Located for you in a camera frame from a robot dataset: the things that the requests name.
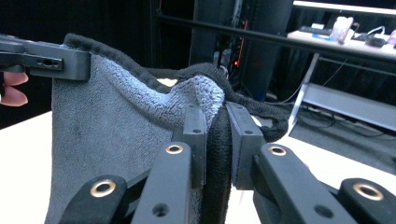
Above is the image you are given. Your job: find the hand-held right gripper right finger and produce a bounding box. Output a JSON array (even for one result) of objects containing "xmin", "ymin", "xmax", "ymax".
[{"xmin": 225, "ymin": 102, "xmax": 358, "ymax": 224}]

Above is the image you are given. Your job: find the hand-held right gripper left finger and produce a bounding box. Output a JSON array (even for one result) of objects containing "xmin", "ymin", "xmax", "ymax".
[{"xmin": 130, "ymin": 104, "xmax": 208, "ymax": 224}]

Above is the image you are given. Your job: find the grey and yellow cloth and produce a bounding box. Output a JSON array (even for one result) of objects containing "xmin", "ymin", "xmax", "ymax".
[{"xmin": 45, "ymin": 33, "xmax": 290, "ymax": 224}]

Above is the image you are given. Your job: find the white-legged desk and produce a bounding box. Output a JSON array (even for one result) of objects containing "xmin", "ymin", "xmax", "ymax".
[{"xmin": 285, "ymin": 0, "xmax": 396, "ymax": 133}]

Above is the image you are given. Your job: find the black computer tower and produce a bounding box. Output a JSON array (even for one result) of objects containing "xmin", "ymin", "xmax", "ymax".
[{"xmin": 190, "ymin": 0, "xmax": 295, "ymax": 101}]

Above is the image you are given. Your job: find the clear plastic bottle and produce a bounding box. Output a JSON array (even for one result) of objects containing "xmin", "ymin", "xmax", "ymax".
[{"xmin": 330, "ymin": 16, "xmax": 355, "ymax": 43}]

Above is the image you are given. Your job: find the black computer mouse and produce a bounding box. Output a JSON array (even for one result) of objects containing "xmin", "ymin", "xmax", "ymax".
[{"xmin": 364, "ymin": 35, "xmax": 388, "ymax": 49}]

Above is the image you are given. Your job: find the bundle of black cables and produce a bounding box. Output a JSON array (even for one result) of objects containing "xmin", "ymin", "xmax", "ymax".
[{"xmin": 289, "ymin": 102, "xmax": 389, "ymax": 138}]

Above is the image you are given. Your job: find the black metal frame bar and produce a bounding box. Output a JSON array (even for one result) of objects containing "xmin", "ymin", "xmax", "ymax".
[{"xmin": 153, "ymin": 13, "xmax": 396, "ymax": 62}]

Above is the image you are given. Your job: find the white cable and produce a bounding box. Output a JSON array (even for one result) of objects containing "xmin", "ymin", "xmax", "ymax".
[{"xmin": 366, "ymin": 25, "xmax": 387, "ymax": 35}]

